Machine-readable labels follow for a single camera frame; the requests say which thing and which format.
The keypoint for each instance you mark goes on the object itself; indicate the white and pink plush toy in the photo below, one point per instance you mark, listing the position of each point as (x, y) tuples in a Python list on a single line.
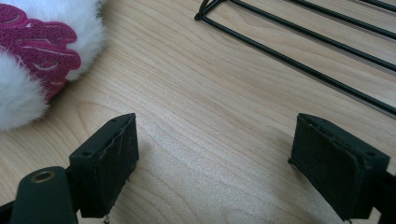
[(34, 59)]

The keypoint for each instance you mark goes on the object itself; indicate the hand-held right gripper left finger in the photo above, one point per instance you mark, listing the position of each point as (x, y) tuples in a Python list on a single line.
[(106, 168)]

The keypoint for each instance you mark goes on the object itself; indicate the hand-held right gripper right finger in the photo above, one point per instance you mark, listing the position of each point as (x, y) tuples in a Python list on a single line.
[(336, 168)]

